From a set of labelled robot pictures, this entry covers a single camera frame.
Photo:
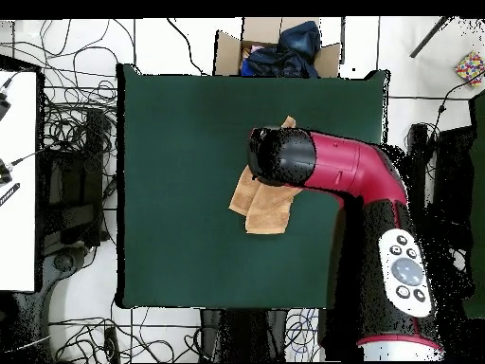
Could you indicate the orange terry towel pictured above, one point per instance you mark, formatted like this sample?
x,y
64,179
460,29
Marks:
x,y
265,212

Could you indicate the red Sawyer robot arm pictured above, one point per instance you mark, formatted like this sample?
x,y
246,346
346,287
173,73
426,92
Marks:
x,y
341,163

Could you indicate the dark green table cloth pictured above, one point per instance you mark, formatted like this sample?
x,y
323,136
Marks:
x,y
479,170
182,113

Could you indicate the cardboard box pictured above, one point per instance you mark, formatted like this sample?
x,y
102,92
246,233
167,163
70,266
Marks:
x,y
227,53

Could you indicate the pink and yellow garment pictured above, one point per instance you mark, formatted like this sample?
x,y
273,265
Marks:
x,y
254,49

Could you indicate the dark blue garment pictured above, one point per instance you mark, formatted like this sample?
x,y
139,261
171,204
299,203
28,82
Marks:
x,y
295,53

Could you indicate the black equipment stand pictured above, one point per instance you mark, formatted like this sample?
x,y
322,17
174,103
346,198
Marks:
x,y
75,189
452,170

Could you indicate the black power strip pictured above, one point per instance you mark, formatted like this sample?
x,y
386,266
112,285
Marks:
x,y
111,343

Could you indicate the white table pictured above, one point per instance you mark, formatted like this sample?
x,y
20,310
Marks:
x,y
19,227

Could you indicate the black ribbed strip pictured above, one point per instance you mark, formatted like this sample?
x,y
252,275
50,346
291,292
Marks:
x,y
9,193

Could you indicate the black connector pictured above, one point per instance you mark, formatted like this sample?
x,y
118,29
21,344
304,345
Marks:
x,y
3,174

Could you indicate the black metal bar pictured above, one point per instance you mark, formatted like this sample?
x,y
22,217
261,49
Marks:
x,y
430,38

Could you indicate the black device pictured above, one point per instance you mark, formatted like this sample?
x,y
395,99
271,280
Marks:
x,y
3,106

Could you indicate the multicoloured patterned bundle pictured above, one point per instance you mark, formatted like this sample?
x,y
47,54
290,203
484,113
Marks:
x,y
470,66

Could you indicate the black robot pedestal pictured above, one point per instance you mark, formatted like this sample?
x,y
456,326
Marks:
x,y
242,333

